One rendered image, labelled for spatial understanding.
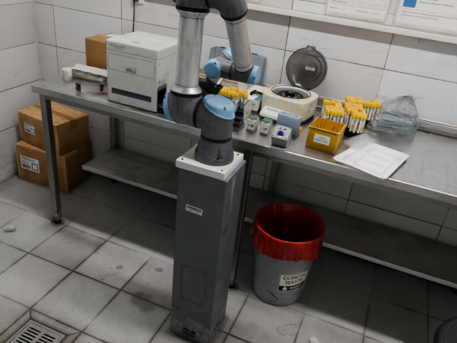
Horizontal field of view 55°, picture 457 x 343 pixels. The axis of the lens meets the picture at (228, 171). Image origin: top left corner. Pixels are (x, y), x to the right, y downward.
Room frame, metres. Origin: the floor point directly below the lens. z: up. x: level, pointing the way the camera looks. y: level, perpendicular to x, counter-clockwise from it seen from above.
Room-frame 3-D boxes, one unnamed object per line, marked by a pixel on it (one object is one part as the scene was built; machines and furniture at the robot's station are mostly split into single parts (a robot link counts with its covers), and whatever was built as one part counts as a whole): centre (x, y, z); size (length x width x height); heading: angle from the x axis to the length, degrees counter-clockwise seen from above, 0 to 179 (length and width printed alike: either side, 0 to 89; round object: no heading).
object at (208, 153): (1.50, 0.06, 0.95); 0.15 x 0.15 x 0.10
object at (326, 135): (1.78, -0.40, 0.93); 0.13 x 0.13 x 0.10; 67
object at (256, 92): (2.20, -0.11, 0.92); 0.24 x 0.12 x 0.10; 161
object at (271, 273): (1.81, -0.33, 0.22); 0.38 x 0.37 x 0.44; 71
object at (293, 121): (1.85, -0.24, 0.92); 0.10 x 0.07 x 0.10; 65
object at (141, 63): (2.10, 0.44, 1.03); 0.31 x 0.27 x 0.30; 71
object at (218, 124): (1.50, 0.07, 1.07); 0.13 x 0.12 x 0.14; 70
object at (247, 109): (2.06, 0.03, 0.91); 0.20 x 0.10 x 0.07; 71
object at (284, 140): (1.75, -0.21, 0.92); 0.13 x 0.07 x 0.08; 161
